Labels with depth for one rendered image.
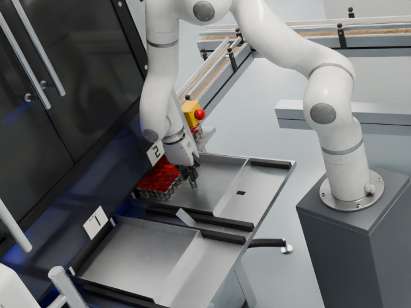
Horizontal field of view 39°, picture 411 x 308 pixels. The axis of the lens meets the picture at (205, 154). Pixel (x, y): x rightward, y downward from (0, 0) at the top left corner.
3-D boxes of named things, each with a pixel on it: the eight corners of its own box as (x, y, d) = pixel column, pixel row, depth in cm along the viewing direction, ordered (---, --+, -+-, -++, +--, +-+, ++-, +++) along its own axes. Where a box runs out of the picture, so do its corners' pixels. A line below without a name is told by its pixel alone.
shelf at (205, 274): (62, 298, 176) (59, 294, 175) (180, 153, 220) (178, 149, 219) (192, 339, 150) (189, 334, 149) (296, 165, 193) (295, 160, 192)
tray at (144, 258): (70, 281, 178) (65, 274, 176) (118, 222, 194) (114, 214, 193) (157, 306, 159) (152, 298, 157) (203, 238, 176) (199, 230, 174)
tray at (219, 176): (131, 205, 199) (128, 198, 197) (170, 157, 216) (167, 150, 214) (215, 220, 181) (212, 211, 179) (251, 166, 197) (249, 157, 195)
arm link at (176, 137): (189, 121, 182) (192, 129, 184) (166, 120, 187) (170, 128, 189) (175, 137, 177) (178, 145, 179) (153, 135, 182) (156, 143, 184)
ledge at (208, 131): (169, 148, 224) (167, 145, 223) (186, 128, 232) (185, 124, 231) (199, 151, 217) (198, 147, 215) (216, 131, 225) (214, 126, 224)
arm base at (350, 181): (396, 178, 174) (388, 128, 164) (363, 220, 165) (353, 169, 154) (341, 164, 187) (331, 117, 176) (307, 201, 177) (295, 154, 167)
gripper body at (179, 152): (192, 128, 183) (202, 155, 189) (166, 126, 189) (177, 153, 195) (180, 142, 178) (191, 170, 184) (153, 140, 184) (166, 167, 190)
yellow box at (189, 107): (178, 127, 216) (172, 110, 212) (188, 115, 220) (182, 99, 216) (196, 128, 211) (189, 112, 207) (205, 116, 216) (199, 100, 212)
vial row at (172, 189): (164, 201, 195) (160, 191, 193) (191, 167, 206) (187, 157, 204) (170, 202, 194) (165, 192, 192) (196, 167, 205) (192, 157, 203)
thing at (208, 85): (180, 154, 222) (166, 121, 214) (148, 151, 231) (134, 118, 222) (257, 60, 265) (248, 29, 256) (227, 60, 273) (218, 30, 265)
